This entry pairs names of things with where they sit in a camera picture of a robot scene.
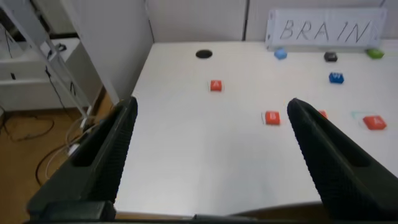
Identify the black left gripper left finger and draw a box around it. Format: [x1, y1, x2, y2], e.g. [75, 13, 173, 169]
[26, 96, 138, 221]

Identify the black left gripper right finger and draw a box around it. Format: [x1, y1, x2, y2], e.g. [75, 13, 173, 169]
[287, 97, 398, 222]

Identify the orange letter B block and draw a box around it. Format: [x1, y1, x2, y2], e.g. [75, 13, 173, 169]
[264, 111, 281, 126]

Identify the blue letter W block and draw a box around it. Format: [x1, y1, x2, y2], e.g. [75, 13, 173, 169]
[328, 72, 345, 85]

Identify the black letter L block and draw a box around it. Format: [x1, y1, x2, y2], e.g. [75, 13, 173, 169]
[323, 51, 339, 63]

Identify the white metal rack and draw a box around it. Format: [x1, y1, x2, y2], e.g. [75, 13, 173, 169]
[0, 0, 106, 122]

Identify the green letter S block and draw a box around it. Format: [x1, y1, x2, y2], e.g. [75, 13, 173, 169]
[366, 48, 386, 60]

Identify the light blue letter block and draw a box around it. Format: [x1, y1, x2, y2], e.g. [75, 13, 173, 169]
[274, 47, 289, 60]

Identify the white BRAIN sign board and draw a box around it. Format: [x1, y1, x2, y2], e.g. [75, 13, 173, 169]
[264, 7, 388, 52]

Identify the white floor cable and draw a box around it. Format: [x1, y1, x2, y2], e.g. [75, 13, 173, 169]
[45, 114, 100, 181]

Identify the thick black floor cable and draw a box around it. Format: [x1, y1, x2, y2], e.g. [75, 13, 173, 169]
[35, 144, 71, 187]

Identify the thin black floor cable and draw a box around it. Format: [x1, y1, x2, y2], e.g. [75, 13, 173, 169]
[0, 107, 55, 143]

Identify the black table cable hole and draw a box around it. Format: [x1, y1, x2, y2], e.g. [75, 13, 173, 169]
[195, 49, 214, 59]

